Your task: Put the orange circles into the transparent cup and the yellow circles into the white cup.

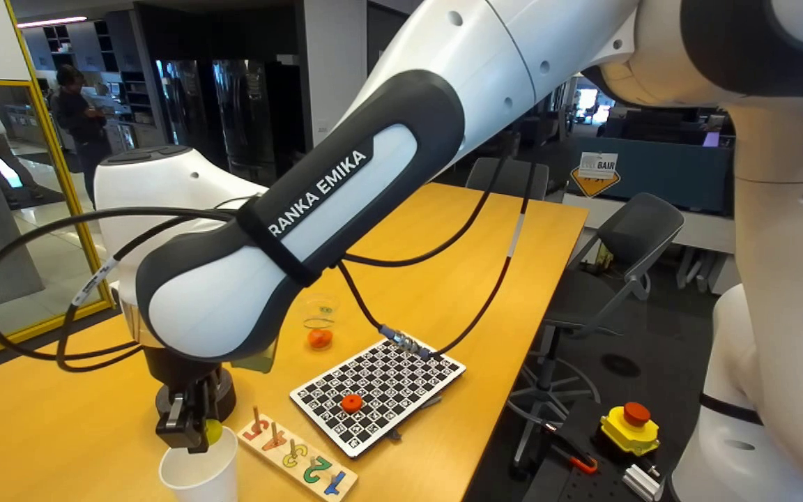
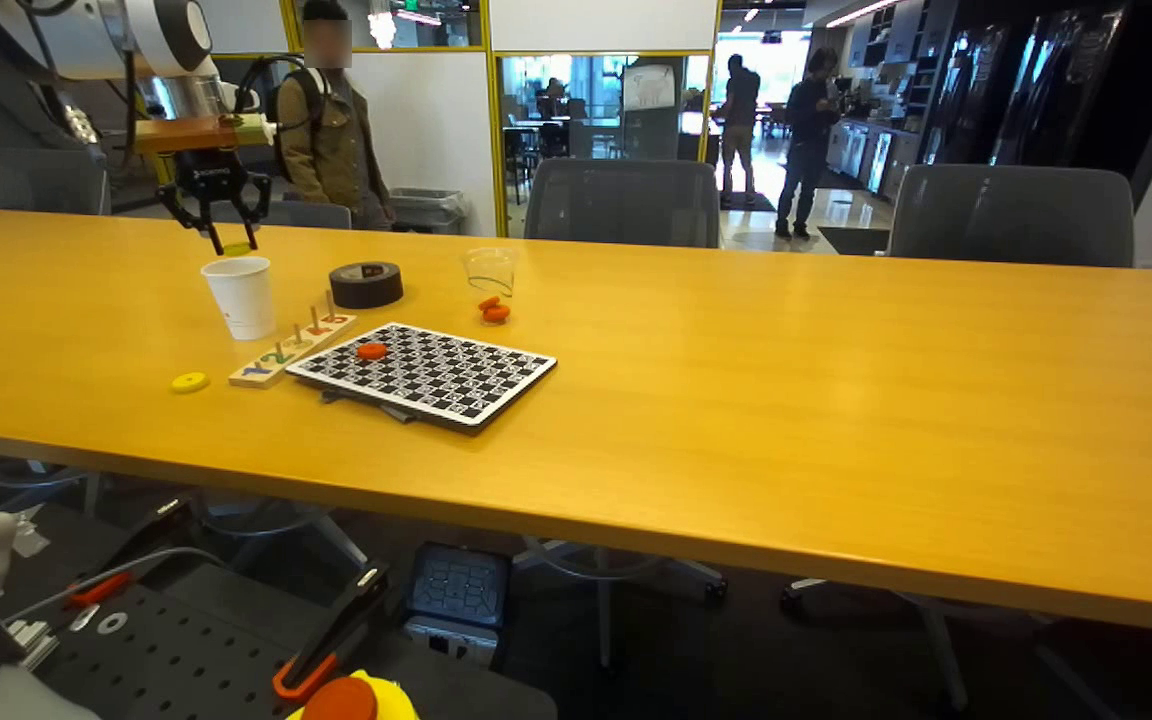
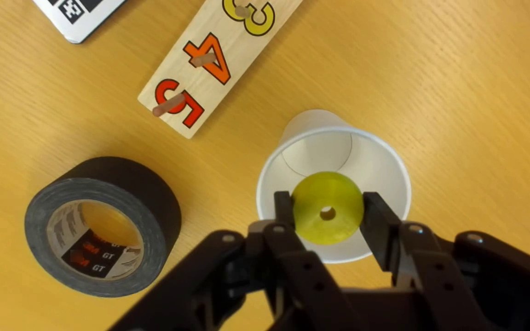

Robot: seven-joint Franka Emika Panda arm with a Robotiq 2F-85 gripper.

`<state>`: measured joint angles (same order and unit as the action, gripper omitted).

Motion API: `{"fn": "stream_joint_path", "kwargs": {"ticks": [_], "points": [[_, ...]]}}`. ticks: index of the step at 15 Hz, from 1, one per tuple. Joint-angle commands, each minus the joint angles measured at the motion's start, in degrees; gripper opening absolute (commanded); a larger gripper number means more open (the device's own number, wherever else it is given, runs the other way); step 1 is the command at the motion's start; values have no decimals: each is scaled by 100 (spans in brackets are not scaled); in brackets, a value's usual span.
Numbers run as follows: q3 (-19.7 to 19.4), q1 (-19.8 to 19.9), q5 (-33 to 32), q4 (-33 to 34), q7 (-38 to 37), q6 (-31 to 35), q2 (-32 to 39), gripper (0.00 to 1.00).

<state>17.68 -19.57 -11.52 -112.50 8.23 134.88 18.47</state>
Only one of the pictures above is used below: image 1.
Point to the orange number piece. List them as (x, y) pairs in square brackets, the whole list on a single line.
[(274, 439)]

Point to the shelf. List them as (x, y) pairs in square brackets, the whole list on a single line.
[(123, 77)]

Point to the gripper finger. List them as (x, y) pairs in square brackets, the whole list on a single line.
[(173, 434), (199, 425)]

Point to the orange circle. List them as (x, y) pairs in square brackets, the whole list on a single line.
[(320, 339), (351, 403)]

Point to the yellow warning sign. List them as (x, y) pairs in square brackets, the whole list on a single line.
[(594, 180)]

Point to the yellow emergency stop button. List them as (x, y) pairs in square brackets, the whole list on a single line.
[(628, 431)]

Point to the silver aluminium bracket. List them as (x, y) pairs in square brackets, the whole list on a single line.
[(642, 482)]

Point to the blue counter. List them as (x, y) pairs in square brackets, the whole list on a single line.
[(659, 174)]

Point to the green number piece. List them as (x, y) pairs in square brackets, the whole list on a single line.
[(317, 470)]

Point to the black and white checkerboard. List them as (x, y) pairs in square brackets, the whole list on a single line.
[(387, 390)]

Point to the person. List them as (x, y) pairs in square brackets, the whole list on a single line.
[(81, 125)]

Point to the transparent cup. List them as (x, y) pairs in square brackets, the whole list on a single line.
[(320, 314)]

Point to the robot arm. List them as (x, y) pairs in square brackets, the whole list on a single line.
[(387, 132)]

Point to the blue number piece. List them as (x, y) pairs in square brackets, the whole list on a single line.
[(335, 483)]

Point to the row of black refrigerators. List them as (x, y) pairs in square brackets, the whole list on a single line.
[(234, 118)]

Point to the yellow framed glass partition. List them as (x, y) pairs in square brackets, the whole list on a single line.
[(60, 174)]

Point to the ceiling light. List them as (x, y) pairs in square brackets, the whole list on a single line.
[(51, 22)]

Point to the wooden number puzzle board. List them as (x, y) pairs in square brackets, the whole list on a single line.
[(304, 457)]

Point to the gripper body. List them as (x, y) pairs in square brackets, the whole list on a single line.
[(219, 392)]

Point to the white cup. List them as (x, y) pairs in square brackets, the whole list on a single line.
[(199, 475)]

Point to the red number piece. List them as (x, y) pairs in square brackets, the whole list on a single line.
[(256, 429)]

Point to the grey office chair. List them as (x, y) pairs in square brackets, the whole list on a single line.
[(509, 178), (642, 233)]

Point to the yellow circle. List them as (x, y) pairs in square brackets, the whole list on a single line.
[(215, 431)]

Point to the yellow number piece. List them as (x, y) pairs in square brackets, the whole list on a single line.
[(295, 454)]

